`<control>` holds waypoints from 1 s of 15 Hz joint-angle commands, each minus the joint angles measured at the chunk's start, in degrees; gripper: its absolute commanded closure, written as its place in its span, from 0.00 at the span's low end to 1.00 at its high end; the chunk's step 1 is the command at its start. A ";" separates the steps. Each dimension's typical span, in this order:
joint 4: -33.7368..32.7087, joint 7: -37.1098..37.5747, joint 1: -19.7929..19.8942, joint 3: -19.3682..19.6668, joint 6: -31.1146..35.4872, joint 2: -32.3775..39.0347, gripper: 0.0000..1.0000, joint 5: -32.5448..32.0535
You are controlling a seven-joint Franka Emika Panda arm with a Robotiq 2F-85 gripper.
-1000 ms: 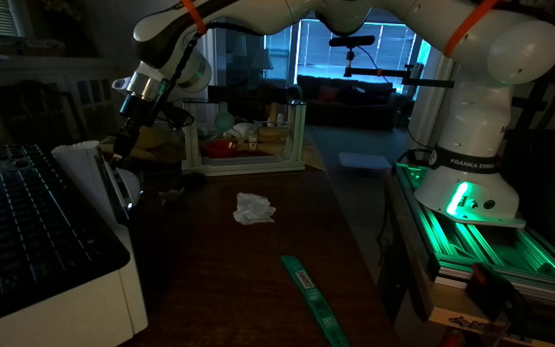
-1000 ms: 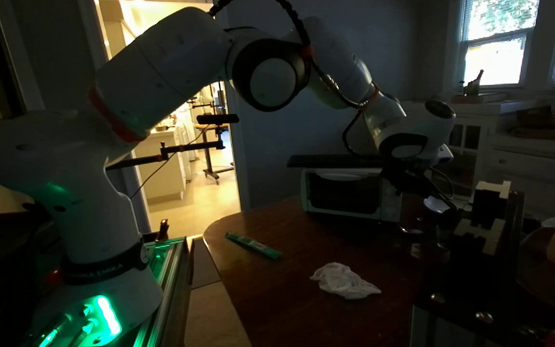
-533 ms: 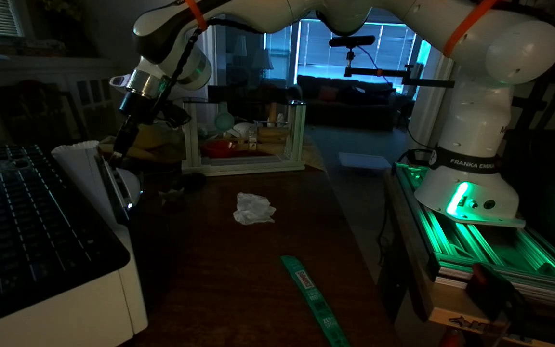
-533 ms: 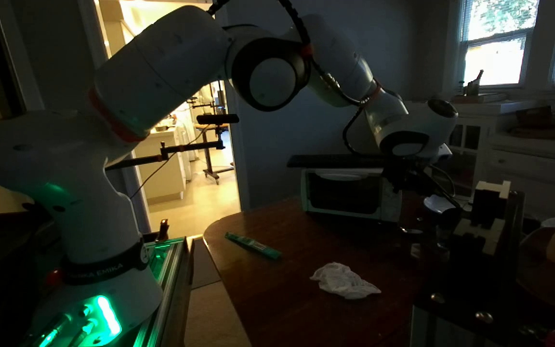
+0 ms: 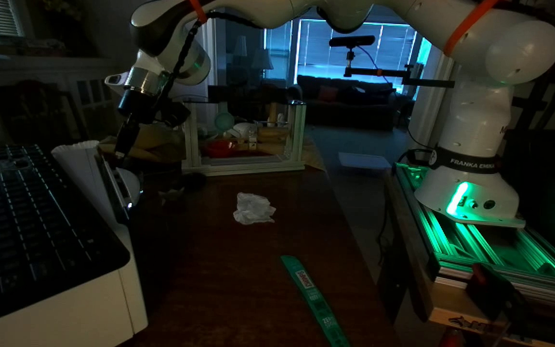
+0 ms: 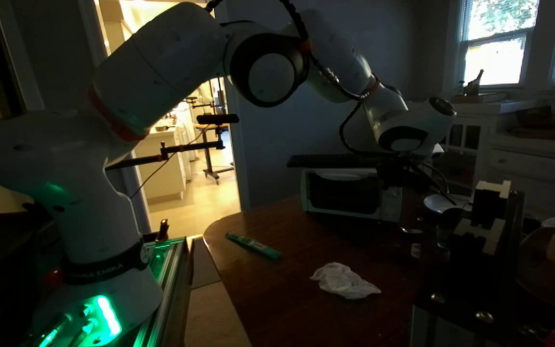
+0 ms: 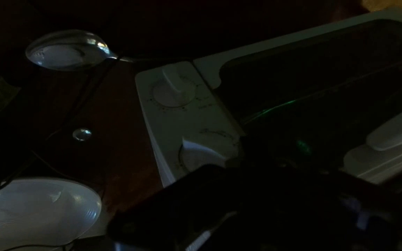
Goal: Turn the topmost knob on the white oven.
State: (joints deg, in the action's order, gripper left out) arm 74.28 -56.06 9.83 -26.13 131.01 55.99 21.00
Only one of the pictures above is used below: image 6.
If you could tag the green marker pen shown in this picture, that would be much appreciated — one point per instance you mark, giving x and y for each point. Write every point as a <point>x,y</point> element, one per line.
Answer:
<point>252,246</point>

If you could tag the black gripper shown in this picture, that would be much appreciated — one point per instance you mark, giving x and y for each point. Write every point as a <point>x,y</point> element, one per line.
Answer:
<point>414,165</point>

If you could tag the white framed window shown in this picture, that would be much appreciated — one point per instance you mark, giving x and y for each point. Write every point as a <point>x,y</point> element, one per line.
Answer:
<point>515,42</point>

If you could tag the black rolling stand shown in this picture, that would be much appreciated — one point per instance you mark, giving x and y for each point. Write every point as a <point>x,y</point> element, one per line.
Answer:
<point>212,157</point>

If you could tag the white crumpled cloth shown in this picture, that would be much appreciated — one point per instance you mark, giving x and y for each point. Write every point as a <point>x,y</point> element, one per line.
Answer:
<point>343,283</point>

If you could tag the black flat tray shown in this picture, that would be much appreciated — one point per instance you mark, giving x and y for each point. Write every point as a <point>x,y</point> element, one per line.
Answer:
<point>335,161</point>

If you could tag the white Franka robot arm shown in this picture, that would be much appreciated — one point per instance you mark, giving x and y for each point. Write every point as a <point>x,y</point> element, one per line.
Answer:
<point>129,123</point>

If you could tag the white kitchen counter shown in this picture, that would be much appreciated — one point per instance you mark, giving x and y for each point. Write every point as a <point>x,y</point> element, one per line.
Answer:
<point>158,165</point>

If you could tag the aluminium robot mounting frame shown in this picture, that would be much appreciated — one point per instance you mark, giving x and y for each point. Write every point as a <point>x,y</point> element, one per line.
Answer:
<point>168,283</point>

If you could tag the white cabinet with glass doors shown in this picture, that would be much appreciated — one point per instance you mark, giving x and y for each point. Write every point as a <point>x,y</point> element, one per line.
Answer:
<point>495,148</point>

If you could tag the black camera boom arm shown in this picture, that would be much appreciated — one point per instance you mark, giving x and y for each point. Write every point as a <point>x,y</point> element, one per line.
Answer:
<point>181,148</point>

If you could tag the white plate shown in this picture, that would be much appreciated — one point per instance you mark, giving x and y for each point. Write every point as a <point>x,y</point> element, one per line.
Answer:
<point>451,206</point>

